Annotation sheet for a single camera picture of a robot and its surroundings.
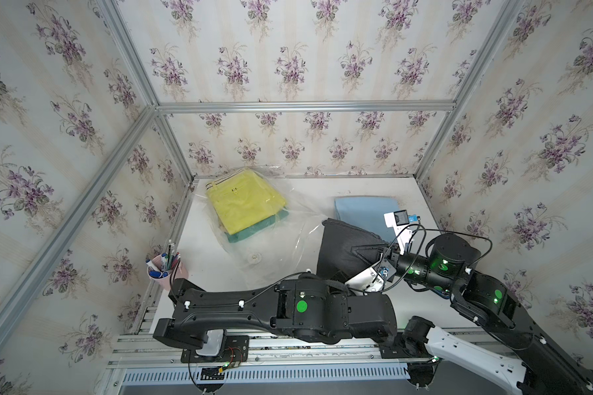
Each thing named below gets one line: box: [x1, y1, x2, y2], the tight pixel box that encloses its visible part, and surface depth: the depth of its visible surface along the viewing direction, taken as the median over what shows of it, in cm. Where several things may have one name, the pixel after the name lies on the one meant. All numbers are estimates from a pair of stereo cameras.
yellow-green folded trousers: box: [205, 168, 287, 236], surface depth 102 cm
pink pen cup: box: [146, 253, 190, 292], surface depth 82 cm
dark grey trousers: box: [316, 218, 388, 284], surface depth 55 cm
